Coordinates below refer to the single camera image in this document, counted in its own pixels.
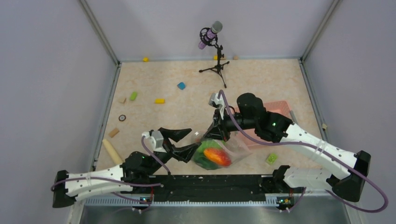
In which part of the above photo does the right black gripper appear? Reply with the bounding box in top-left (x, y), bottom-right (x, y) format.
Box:
top-left (204, 107), bottom-right (257, 142)

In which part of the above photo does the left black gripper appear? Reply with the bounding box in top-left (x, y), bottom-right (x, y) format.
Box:
top-left (146, 127), bottom-right (202, 175)

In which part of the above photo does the clear zip top bag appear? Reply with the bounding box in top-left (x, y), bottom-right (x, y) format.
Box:
top-left (191, 131), bottom-right (252, 170)

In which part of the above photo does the green bok choy toy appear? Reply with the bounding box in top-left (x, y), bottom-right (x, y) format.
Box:
top-left (192, 140), bottom-right (222, 170)

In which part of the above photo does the red yellow mango toy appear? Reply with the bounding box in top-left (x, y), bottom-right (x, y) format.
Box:
top-left (203, 147), bottom-right (232, 167)

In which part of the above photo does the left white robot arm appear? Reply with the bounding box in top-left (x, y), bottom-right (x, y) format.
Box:
top-left (50, 127), bottom-right (201, 208)

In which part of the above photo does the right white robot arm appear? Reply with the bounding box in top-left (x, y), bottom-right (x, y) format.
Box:
top-left (204, 93), bottom-right (371, 202)

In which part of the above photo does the yellow rectangular block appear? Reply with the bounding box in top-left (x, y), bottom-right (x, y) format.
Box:
top-left (155, 98), bottom-right (165, 104)

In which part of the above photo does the blue block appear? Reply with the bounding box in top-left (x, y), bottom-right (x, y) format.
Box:
top-left (177, 82), bottom-right (186, 90)

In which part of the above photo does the green lego brick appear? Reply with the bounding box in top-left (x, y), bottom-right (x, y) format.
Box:
top-left (266, 153), bottom-right (278, 165)

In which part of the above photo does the black tripod mic stand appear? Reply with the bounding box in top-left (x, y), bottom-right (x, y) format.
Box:
top-left (199, 44), bottom-right (230, 88)

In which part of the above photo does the cream wooden cylinder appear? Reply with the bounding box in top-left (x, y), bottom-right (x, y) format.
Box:
top-left (102, 139), bottom-right (123, 164)

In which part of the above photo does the tan wooden block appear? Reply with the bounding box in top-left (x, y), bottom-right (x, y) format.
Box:
top-left (108, 128), bottom-right (120, 138)

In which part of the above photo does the green block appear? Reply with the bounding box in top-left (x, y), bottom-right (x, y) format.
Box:
top-left (129, 91), bottom-right (138, 101)

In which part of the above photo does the pink perforated plastic basket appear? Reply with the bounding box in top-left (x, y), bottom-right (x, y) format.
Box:
top-left (231, 94), bottom-right (293, 148)

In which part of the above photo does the small tan wooden cube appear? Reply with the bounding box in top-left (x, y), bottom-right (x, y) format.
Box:
top-left (119, 98), bottom-right (127, 104)

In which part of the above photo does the purple microphone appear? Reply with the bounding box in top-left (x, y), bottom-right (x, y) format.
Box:
top-left (198, 21), bottom-right (223, 49)

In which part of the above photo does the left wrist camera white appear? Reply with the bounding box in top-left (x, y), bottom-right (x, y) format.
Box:
top-left (142, 130), bottom-right (166, 153)

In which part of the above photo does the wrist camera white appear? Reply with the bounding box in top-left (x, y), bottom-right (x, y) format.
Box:
top-left (208, 93), bottom-right (226, 120)
top-left (142, 130), bottom-right (166, 153)

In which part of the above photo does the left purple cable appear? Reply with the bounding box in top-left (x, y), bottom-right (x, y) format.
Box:
top-left (50, 136), bottom-right (171, 214)

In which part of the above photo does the purple cable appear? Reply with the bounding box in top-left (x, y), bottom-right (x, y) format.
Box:
top-left (218, 90), bottom-right (389, 214)
top-left (50, 136), bottom-right (171, 214)

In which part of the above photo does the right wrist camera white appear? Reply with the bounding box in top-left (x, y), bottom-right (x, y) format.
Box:
top-left (208, 93), bottom-right (226, 120)

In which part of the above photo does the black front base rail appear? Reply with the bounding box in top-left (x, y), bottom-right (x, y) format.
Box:
top-left (136, 175), bottom-right (297, 205)

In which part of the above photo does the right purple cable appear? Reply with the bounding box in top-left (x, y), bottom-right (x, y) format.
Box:
top-left (218, 90), bottom-right (389, 214)

